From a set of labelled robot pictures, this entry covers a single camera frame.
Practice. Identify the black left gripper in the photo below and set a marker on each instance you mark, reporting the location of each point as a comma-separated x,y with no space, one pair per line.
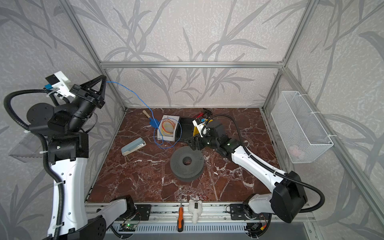
89,95

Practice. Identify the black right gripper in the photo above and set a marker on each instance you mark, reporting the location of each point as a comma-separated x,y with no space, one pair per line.
199,141

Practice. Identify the grey perforated cable spool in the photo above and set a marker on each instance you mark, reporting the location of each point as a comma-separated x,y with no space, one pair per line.
187,164

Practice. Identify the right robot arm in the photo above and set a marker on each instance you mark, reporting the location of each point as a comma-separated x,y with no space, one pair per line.
288,195

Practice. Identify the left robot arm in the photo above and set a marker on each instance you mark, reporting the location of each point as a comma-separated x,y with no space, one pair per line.
65,153

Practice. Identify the yellow plastic bin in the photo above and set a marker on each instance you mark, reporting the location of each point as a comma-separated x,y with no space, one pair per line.
210,121

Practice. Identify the black plastic bin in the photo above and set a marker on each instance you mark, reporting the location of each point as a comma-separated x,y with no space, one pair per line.
186,130

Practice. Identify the white plastic bin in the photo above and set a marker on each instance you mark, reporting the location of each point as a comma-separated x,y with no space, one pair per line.
167,128

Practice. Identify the white plastic part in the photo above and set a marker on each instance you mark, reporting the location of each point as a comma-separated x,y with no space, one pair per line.
195,209

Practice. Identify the pink object in basket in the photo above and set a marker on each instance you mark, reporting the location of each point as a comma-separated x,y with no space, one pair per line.
297,152

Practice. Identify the green circuit board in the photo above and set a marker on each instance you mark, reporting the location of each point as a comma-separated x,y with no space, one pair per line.
127,228

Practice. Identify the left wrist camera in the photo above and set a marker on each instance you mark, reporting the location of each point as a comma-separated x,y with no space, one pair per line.
59,83

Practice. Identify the blue brush wooden handle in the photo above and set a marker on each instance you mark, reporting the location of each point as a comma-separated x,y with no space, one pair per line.
153,122

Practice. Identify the orange handled screwdriver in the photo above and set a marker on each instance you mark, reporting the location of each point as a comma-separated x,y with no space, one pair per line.
180,222

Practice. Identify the clear plastic wall tray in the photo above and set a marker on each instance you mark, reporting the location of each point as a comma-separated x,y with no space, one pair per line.
29,150

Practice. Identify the white wire mesh basket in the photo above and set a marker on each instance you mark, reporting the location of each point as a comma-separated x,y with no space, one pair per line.
298,125

